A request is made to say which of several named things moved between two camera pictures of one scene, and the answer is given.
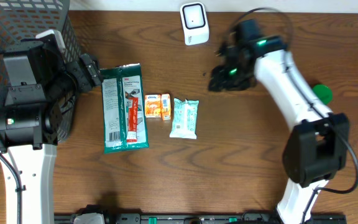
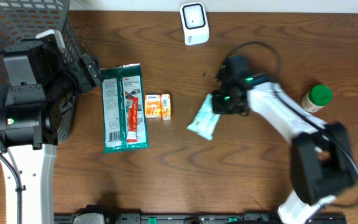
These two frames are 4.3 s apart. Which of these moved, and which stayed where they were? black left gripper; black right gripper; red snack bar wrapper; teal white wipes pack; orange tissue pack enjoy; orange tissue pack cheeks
Moved: teal white wipes pack; black right gripper
Stayed: orange tissue pack cheeks; red snack bar wrapper; black left gripper; orange tissue pack enjoy
